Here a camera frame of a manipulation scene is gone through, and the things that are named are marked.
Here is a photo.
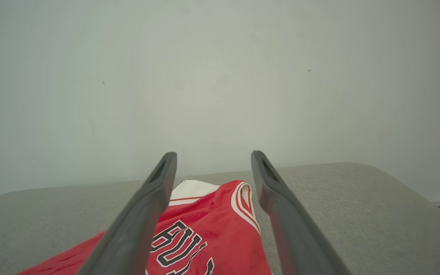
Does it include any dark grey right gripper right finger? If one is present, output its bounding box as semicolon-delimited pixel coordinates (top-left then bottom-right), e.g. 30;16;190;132
251;150;352;275

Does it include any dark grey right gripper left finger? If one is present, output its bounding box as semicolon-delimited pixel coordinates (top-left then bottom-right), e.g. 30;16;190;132
77;152;177;275

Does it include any red Bulls 23 jersey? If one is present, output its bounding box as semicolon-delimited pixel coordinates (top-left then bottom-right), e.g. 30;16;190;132
16;180;274;275

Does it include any grey fabric sofa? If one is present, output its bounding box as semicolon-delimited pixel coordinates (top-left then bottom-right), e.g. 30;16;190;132
0;162;440;275

